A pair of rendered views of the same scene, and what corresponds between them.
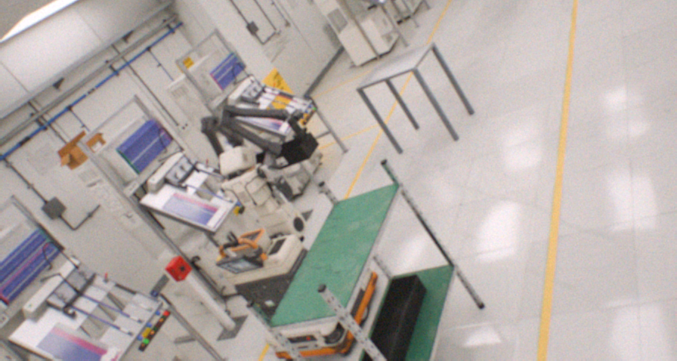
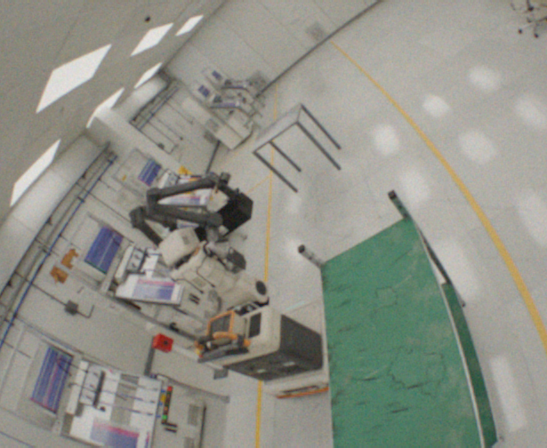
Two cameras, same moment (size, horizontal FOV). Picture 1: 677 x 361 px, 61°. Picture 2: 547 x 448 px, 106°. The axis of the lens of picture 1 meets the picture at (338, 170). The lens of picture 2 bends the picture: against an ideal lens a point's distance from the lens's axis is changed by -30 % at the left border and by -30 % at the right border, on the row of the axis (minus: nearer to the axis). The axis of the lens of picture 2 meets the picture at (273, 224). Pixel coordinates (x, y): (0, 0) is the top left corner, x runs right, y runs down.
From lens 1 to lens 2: 204 cm
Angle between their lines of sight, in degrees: 9
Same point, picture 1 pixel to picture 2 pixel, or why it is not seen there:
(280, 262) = (268, 344)
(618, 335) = not seen: outside the picture
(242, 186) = (193, 273)
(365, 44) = (233, 134)
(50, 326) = (91, 420)
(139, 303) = (145, 387)
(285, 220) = (248, 291)
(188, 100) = (128, 203)
